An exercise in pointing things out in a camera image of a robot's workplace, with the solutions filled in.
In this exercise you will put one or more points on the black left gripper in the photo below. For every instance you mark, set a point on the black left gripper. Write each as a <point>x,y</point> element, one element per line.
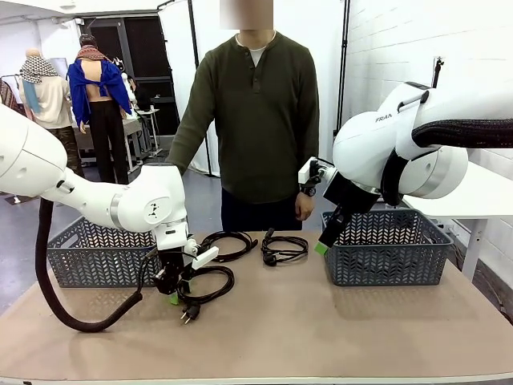
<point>172,272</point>

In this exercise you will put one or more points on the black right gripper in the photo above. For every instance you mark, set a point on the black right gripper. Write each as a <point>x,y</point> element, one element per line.
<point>352,194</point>

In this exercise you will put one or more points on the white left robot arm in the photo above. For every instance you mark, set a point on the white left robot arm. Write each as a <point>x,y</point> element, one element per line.
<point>100,196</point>

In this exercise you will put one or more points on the person's left forearm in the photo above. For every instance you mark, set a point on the person's left forearm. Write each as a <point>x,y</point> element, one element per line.
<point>310,160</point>

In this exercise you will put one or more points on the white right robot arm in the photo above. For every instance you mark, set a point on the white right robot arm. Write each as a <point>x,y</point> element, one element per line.
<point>368,148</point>

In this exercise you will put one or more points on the person's right forearm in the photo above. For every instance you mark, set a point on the person's right forearm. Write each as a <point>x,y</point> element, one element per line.
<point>190,144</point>

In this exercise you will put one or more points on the person's left hand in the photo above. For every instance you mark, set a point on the person's left hand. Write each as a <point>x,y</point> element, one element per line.
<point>305,206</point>

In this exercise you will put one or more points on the black wristwatch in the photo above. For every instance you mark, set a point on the black wristwatch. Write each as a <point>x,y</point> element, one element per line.
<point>308,191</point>

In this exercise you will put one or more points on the grey perforated plastic basket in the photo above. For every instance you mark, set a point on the grey perforated plastic basket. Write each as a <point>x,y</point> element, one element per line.
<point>100,264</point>
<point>384,260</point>

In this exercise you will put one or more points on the person in green henley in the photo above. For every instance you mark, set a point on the person in green henley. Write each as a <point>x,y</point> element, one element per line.
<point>256,120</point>

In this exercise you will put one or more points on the large white table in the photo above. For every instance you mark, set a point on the large white table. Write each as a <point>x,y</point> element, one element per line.
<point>473,200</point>

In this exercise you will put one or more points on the grey background work table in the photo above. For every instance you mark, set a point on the grey background work table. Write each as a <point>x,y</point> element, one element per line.
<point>132,128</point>

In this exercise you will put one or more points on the black backdrop stand pole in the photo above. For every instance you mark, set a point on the black backdrop stand pole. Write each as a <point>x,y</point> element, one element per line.
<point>344,60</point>

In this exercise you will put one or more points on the seated person in background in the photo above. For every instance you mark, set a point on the seated person in background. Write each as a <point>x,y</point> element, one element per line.
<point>131,92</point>

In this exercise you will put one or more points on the mannequin with blue shirt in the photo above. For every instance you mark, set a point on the mannequin with blue shirt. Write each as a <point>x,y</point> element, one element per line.
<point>100,100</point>

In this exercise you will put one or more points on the white backdrop screen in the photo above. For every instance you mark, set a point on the white backdrop screen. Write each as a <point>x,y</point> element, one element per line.
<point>180,80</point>

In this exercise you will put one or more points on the mannequin with patterned scarf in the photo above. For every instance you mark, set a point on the mannequin with patterned scarf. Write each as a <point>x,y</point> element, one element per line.
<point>48,100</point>

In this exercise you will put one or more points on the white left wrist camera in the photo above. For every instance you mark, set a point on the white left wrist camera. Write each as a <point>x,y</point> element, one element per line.
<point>205,257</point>

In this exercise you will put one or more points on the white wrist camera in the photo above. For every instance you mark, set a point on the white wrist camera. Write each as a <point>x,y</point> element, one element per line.
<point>205,257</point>
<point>310,170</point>

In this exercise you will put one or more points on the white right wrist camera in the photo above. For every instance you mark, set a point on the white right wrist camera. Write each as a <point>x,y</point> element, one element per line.
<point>310,170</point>

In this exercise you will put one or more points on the black camera pole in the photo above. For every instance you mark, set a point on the black camera pole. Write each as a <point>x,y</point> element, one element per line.
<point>437,72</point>

